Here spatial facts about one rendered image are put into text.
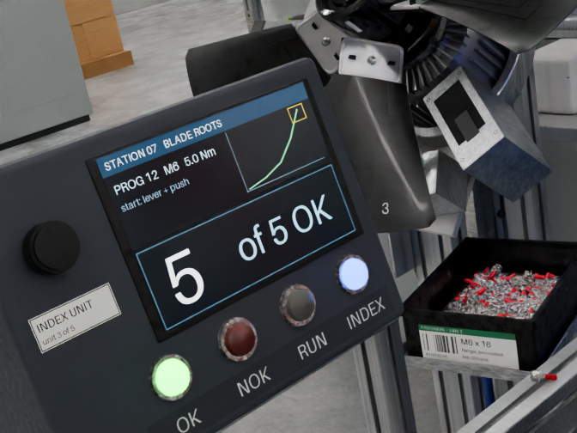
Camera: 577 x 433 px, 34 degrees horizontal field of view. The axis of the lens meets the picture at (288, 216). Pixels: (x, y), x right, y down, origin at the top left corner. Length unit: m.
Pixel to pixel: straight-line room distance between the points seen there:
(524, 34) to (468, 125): 0.22
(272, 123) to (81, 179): 0.14
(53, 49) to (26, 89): 0.36
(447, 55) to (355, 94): 0.16
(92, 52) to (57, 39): 2.39
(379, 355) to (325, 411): 1.88
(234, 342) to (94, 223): 0.11
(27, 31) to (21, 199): 6.44
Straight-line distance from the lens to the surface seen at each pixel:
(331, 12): 1.33
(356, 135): 1.26
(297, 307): 0.58
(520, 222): 1.75
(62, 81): 7.06
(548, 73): 1.84
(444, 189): 1.36
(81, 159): 0.53
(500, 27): 1.14
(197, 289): 0.55
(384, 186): 1.24
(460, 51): 1.38
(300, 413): 2.64
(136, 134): 0.55
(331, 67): 1.42
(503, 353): 1.08
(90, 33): 9.42
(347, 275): 0.61
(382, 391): 0.76
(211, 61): 1.52
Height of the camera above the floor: 1.36
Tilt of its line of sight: 19 degrees down
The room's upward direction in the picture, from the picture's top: 11 degrees counter-clockwise
